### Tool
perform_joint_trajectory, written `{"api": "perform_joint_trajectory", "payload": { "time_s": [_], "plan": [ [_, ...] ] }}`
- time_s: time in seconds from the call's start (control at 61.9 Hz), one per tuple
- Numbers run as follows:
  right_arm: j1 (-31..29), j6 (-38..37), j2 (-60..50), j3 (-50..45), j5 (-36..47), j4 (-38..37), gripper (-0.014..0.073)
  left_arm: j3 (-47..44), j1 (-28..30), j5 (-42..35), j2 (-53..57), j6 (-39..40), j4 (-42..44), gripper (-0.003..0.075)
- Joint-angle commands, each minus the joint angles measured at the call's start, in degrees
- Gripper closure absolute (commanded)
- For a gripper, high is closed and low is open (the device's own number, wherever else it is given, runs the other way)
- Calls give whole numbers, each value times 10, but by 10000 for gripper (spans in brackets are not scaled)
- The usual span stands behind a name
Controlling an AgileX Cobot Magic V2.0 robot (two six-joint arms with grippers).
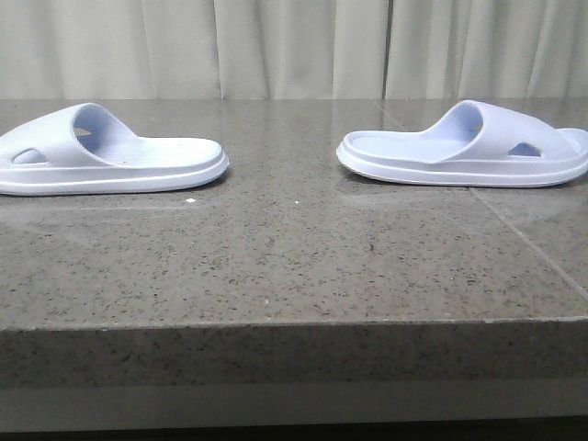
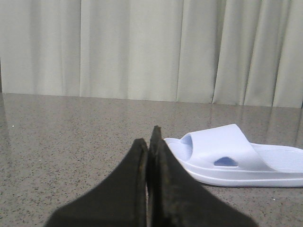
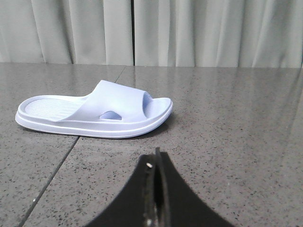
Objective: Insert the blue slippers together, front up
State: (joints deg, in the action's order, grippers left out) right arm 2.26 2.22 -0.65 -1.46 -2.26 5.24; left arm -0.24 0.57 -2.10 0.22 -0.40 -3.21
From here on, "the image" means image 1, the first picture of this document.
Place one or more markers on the light blue slipper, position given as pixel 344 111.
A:
pixel 475 144
pixel 85 149

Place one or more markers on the beige curtain backdrop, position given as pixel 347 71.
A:
pixel 293 49

